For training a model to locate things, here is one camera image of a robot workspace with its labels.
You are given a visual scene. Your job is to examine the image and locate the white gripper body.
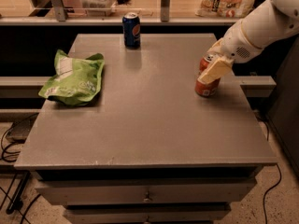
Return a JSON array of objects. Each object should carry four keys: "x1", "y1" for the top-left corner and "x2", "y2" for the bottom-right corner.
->
[{"x1": 217, "y1": 23, "x2": 263, "y2": 63}]

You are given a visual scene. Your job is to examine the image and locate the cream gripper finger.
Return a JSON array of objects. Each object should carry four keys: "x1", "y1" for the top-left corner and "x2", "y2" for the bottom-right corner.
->
[
  {"x1": 207, "y1": 39, "x2": 222, "y2": 56},
  {"x1": 198, "y1": 55, "x2": 234, "y2": 84}
]

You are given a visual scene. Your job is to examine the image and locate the orange red soda can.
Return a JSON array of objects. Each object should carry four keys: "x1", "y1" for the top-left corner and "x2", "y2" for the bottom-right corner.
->
[{"x1": 194, "y1": 53, "x2": 221, "y2": 97}]

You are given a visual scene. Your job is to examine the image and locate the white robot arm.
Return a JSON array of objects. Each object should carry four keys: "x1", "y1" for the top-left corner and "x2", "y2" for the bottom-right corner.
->
[{"x1": 197, "y1": 0, "x2": 299, "y2": 84}]

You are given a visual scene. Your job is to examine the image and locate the printed snack bag on shelf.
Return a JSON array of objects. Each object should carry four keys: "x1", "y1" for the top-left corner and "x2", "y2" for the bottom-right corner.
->
[{"x1": 195, "y1": 0, "x2": 255, "y2": 18}]

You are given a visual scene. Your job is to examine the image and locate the blue pepsi can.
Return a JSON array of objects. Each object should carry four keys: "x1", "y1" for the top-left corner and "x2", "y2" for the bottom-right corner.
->
[{"x1": 122, "y1": 12, "x2": 140, "y2": 49}]

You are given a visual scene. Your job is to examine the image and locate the green rice chip bag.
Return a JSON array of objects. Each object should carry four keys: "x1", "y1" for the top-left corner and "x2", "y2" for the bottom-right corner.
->
[{"x1": 38, "y1": 49, "x2": 105, "y2": 106}]

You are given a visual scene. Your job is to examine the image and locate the grey drawer cabinet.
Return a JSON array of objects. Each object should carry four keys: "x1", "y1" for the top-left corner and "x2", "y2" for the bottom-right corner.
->
[{"x1": 16, "y1": 34, "x2": 277, "y2": 210}]

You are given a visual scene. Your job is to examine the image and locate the clear plastic container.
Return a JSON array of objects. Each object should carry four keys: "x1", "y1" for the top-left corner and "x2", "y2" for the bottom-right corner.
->
[{"x1": 80, "y1": 0, "x2": 115, "y2": 17}]

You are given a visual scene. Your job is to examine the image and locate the metal shelf railing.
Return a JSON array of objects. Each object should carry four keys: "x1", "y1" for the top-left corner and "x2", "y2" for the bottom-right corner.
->
[{"x1": 0, "y1": 0, "x2": 247, "y2": 27}]

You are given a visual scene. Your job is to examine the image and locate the lower drawer with knob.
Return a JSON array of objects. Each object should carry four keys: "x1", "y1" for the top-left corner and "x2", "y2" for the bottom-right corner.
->
[{"x1": 64, "y1": 204, "x2": 231, "y2": 224}]

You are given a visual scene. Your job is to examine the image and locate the drawer with knob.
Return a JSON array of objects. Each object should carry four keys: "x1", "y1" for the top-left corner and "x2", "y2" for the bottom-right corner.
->
[
  {"x1": 64, "y1": 204, "x2": 231, "y2": 224},
  {"x1": 36, "y1": 178, "x2": 256, "y2": 205}
]

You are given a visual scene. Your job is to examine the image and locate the upper drawer with knob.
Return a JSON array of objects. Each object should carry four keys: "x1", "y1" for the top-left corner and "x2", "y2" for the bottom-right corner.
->
[{"x1": 36, "y1": 178, "x2": 256, "y2": 205}]

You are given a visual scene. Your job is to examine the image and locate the grey power adapter box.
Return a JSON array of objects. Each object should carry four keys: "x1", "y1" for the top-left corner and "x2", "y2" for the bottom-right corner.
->
[{"x1": 6, "y1": 119, "x2": 34, "y2": 142}]

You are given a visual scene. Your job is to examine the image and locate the black cable on right floor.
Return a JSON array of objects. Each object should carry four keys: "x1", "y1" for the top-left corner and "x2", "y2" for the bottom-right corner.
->
[{"x1": 255, "y1": 110, "x2": 283, "y2": 224}]

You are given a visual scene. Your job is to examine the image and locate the black cables on left floor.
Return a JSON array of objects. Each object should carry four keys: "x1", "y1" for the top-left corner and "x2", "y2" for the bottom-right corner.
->
[{"x1": 0, "y1": 112, "x2": 41, "y2": 224}]

